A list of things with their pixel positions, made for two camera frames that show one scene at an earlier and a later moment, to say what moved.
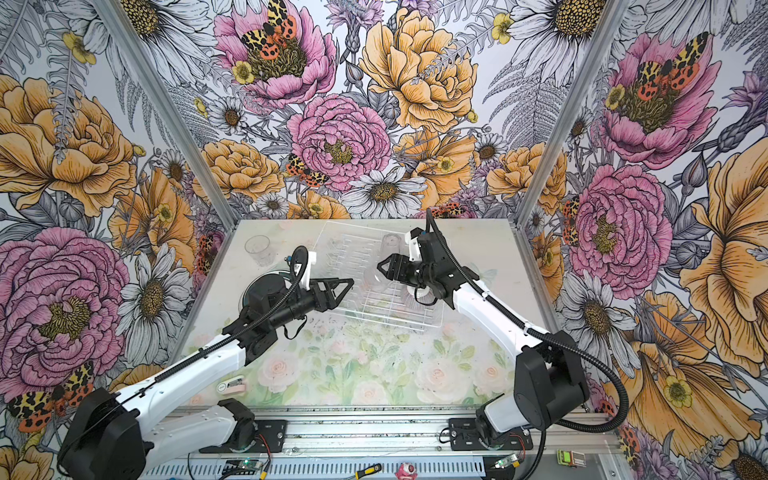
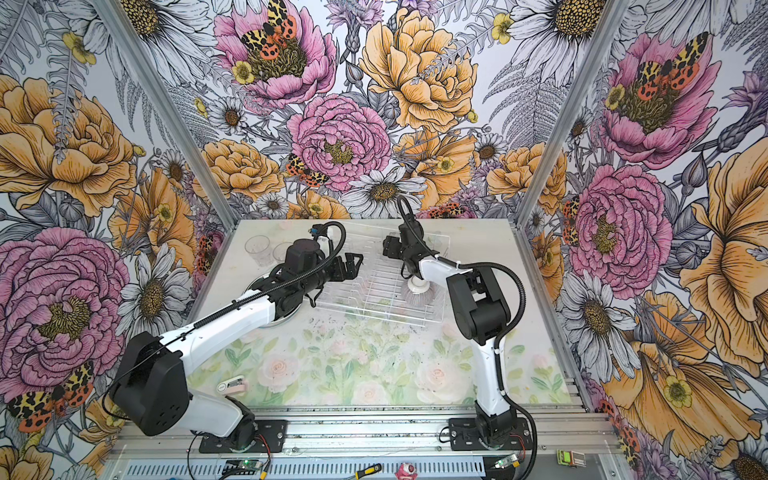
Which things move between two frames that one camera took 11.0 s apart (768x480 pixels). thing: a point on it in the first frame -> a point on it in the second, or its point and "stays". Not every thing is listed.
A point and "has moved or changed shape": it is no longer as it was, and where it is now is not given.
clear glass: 390,244 has moved or changed shape
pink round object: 406,471 stays
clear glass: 260,248 stays
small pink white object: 230,386 stays
